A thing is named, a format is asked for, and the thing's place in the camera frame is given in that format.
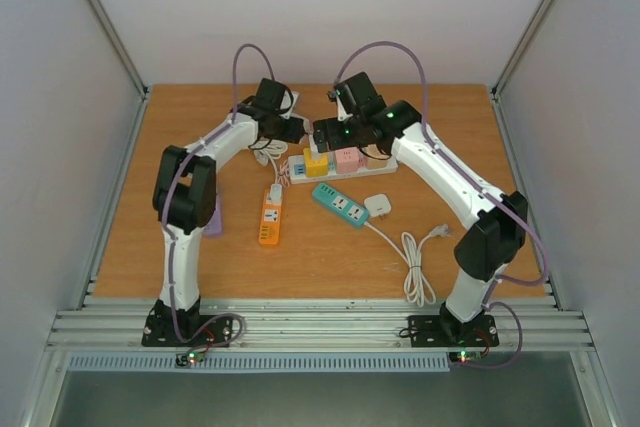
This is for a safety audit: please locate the white square charger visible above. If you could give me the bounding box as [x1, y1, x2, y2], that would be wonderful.
[308, 133, 323, 160]

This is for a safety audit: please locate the pink cube socket adapter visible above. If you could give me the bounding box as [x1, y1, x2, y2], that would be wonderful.
[334, 147, 360, 174]

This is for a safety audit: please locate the yellow cube socket adapter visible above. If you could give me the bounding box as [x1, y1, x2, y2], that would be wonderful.
[303, 147, 329, 178]

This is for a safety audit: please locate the beige cube socket adapter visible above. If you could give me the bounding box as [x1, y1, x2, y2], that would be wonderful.
[364, 155, 389, 170]

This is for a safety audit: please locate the small white usb charger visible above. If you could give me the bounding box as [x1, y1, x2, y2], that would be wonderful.
[268, 183, 283, 205]

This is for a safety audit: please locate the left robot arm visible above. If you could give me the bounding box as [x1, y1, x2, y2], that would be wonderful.
[151, 78, 305, 345]

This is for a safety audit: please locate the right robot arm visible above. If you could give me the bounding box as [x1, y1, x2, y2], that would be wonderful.
[313, 72, 528, 344]

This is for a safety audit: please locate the white round plug charger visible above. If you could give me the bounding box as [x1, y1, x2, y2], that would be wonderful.
[364, 193, 392, 219]

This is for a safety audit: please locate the white cube charger back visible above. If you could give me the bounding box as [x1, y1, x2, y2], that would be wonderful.
[286, 90, 299, 113]

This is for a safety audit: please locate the white long power strip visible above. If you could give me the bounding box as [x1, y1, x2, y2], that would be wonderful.
[285, 148, 398, 184]

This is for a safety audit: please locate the teal power strip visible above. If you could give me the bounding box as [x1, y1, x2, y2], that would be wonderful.
[311, 183, 370, 229]

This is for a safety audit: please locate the orange power strip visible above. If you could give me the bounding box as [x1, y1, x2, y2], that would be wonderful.
[258, 188, 282, 246]

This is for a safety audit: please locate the purple power strip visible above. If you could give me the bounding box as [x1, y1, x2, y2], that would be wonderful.
[203, 194, 223, 238]

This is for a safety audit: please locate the white coiled cord left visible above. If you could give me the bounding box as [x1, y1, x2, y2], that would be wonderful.
[247, 140, 289, 188]

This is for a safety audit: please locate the white coiled cord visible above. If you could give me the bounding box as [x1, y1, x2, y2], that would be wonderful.
[367, 219, 454, 307]
[247, 140, 289, 188]

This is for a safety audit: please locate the pink usb cable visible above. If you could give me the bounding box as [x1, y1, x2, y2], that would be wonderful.
[273, 159, 293, 188]

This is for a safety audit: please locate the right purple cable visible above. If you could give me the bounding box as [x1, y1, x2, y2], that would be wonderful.
[331, 39, 551, 371]

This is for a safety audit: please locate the purple cable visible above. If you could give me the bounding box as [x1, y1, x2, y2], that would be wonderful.
[164, 42, 276, 348]
[331, 39, 551, 371]

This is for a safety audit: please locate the white coiled cord right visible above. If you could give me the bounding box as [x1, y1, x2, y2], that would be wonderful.
[367, 219, 454, 307]

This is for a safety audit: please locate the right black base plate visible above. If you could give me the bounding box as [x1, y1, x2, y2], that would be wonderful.
[403, 315, 500, 348]

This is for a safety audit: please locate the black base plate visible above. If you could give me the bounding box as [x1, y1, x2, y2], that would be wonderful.
[403, 315, 500, 348]
[141, 315, 235, 347]

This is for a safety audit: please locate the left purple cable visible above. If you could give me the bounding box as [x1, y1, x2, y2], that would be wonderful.
[164, 42, 276, 348]

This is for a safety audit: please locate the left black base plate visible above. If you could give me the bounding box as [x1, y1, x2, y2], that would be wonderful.
[141, 315, 235, 347]

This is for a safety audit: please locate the aluminium rail frame front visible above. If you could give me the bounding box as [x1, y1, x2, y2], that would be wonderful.
[46, 296, 595, 352]

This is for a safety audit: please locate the grey slotted cable duct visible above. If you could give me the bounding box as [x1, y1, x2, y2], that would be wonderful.
[67, 352, 450, 374]

